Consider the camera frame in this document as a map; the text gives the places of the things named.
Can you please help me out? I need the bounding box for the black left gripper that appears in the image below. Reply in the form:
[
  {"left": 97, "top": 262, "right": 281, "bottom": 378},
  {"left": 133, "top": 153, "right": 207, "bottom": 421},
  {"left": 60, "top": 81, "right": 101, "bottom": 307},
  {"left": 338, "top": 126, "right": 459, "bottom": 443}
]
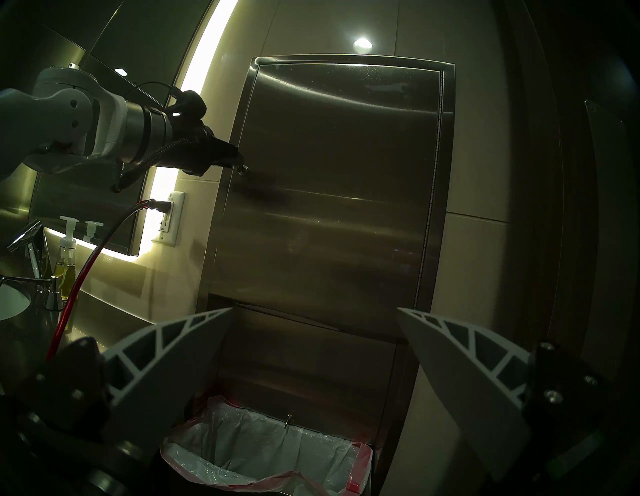
[{"left": 171, "top": 124, "right": 246, "bottom": 177}]

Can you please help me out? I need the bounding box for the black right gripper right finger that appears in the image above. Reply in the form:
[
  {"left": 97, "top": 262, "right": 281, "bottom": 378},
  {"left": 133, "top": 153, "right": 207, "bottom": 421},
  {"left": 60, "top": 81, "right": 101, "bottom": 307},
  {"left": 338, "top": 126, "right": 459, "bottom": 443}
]
[{"left": 397, "top": 307, "right": 532, "bottom": 482}]

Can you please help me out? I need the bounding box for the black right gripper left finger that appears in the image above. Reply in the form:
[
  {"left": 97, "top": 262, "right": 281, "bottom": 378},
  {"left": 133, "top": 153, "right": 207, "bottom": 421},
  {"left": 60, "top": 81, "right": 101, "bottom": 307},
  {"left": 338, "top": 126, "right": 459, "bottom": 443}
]
[{"left": 100, "top": 307, "right": 234, "bottom": 452}]

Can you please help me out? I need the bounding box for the stainless towel dispenser door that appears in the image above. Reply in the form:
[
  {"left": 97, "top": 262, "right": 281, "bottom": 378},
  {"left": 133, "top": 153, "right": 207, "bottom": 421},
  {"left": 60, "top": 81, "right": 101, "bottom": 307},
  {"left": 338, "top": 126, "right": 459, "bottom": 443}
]
[{"left": 207, "top": 62, "right": 446, "bottom": 344}]

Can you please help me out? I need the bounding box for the stainless recessed dispenser cabinet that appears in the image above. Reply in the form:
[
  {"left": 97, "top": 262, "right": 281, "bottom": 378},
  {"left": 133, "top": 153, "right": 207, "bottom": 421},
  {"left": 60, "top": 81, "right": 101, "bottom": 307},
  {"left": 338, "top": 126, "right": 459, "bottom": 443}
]
[{"left": 160, "top": 54, "right": 457, "bottom": 496}]

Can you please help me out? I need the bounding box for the dark vanity counter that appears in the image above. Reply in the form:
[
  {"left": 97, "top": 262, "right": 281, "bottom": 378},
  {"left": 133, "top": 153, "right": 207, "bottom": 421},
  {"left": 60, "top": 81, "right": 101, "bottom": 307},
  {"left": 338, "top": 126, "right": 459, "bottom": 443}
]
[{"left": 0, "top": 290, "right": 152, "bottom": 382}]

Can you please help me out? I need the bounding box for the lit vertical light strip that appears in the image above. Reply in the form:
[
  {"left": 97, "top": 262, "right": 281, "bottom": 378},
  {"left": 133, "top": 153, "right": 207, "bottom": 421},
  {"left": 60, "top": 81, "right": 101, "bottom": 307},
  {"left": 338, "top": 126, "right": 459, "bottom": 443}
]
[{"left": 135, "top": 0, "right": 241, "bottom": 257}]

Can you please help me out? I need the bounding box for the trash bin with liner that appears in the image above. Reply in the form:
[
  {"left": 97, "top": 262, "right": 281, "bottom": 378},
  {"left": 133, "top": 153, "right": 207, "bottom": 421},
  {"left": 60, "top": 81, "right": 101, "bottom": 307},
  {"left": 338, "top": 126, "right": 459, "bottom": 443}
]
[{"left": 161, "top": 395, "right": 374, "bottom": 496}]

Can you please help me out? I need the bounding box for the yellow soap pump bottle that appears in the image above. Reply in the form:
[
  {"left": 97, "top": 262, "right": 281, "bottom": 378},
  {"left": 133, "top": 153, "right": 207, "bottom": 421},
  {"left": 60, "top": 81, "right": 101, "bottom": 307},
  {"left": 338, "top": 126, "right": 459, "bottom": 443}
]
[{"left": 54, "top": 216, "right": 81, "bottom": 302}]

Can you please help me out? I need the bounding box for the white sink basin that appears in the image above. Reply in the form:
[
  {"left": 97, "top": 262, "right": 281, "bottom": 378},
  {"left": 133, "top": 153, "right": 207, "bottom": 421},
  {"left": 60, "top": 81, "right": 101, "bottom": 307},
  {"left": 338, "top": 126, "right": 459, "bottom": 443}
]
[{"left": 0, "top": 285, "right": 32, "bottom": 321}]

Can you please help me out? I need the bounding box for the chrome sink faucet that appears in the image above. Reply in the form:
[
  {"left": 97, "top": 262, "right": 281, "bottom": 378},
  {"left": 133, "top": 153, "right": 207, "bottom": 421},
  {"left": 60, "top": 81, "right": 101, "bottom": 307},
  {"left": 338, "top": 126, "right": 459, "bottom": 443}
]
[{"left": 0, "top": 220, "right": 64, "bottom": 312}]

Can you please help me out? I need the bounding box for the steel door push plate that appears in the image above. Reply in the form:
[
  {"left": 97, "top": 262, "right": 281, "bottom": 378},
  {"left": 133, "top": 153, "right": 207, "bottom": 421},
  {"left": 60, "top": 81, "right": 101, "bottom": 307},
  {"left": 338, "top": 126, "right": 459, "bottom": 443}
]
[{"left": 584, "top": 100, "right": 632, "bottom": 372}]

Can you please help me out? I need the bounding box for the dark wood restroom door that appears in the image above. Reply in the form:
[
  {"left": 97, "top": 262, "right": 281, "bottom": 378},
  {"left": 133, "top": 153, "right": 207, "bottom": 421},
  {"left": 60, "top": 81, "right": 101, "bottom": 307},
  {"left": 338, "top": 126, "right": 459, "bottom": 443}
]
[{"left": 510, "top": 0, "right": 640, "bottom": 496}]

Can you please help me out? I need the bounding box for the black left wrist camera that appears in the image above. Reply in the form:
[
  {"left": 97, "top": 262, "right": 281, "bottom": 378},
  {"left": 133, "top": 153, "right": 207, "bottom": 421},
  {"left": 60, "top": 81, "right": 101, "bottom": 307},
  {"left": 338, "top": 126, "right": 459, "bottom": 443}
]
[{"left": 172, "top": 90, "right": 207, "bottom": 126}]

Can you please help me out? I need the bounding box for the white wall outlet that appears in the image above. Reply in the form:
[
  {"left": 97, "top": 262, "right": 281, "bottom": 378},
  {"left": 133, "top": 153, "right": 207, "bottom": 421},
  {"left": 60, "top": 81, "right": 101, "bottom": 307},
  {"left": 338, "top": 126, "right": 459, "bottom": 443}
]
[{"left": 152, "top": 191, "right": 186, "bottom": 248}]

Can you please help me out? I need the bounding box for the red power cable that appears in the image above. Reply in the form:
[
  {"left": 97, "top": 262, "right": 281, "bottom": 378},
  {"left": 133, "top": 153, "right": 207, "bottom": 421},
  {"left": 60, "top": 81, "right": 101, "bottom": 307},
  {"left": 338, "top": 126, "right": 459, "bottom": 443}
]
[{"left": 45, "top": 199, "right": 171, "bottom": 362}]

